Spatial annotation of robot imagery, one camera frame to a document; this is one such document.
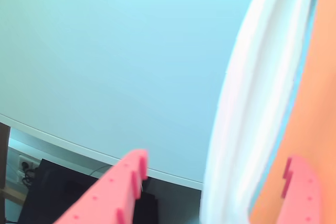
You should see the thin black cable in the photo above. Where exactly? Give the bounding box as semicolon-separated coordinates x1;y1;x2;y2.
88;164;112;177

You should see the black plug with cable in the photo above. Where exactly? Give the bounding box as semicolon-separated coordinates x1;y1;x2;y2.
22;161;38;187

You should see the white box handle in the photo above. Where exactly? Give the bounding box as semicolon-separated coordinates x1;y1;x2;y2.
199;0;320;224

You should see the orange plastic box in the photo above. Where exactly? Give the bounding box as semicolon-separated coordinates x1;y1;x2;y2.
248;0;336;224

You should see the black cabinet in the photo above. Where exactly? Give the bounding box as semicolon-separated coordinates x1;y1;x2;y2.
17;158;159;224

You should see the white wall outlet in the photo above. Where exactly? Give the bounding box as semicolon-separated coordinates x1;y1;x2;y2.
16;155;40;184

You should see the wooden furniture leg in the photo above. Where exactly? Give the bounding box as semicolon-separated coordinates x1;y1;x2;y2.
0;122;27;207

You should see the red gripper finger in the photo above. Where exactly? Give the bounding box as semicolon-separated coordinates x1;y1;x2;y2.
52;148;149;224
278;155;324;224

